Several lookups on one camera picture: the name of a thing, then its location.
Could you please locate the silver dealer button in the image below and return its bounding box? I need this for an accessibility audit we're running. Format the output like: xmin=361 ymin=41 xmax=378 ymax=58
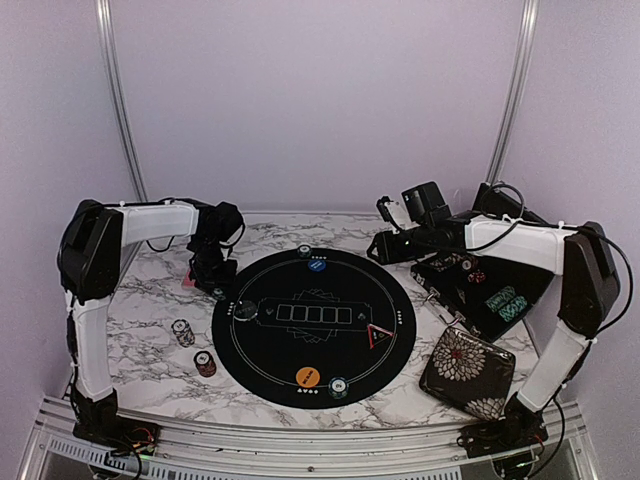
xmin=233 ymin=300 xmax=259 ymax=322

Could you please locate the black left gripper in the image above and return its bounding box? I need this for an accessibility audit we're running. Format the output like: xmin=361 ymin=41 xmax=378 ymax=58
xmin=188 ymin=236 xmax=237 ymax=295

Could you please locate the floral fabric pouch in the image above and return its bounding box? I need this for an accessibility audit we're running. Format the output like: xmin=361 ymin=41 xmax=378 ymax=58
xmin=419 ymin=327 xmax=516 ymax=421

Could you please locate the round black poker mat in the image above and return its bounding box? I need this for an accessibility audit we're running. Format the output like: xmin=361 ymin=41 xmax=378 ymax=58
xmin=211 ymin=248 xmax=417 ymax=410

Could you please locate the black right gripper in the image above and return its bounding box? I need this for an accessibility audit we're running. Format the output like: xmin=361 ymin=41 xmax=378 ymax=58
xmin=367 ymin=223 xmax=434 ymax=266

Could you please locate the orange big blind button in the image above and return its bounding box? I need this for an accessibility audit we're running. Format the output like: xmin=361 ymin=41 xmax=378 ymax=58
xmin=295 ymin=366 xmax=321 ymax=388

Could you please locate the blue small blind button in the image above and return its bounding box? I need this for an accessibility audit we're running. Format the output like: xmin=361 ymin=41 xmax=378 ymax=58
xmin=308 ymin=259 xmax=327 ymax=272

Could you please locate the red playing card deck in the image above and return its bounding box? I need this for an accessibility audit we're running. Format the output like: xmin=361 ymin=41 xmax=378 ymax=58
xmin=181 ymin=275 xmax=196 ymax=291

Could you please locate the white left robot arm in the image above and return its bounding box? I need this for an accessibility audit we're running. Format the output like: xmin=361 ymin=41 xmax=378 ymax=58
xmin=57 ymin=198 xmax=245 ymax=450

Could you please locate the black white poker chip stack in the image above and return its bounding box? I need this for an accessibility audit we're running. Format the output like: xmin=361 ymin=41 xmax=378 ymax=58
xmin=171 ymin=319 xmax=195 ymax=348

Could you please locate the red poker chip stack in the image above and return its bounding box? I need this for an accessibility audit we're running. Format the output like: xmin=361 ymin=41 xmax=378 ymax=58
xmin=193 ymin=350 xmax=217 ymax=378

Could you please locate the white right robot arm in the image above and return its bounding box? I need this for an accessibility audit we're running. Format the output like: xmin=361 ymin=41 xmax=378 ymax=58
xmin=367 ymin=182 xmax=623 ymax=457

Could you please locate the red triangular marker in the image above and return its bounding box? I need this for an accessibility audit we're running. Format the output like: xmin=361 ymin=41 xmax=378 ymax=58
xmin=367 ymin=324 xmax=394 ymax=349

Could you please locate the green fifty poker chip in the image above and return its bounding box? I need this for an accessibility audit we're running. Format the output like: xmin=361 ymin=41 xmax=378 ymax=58
xmin=297 ymin=245 xmax=312 ymax=258

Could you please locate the black poker chip case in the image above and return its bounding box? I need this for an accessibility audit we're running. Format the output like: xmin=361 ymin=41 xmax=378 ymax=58
xmin=410 ymin=182 xmax=575 ymax=343

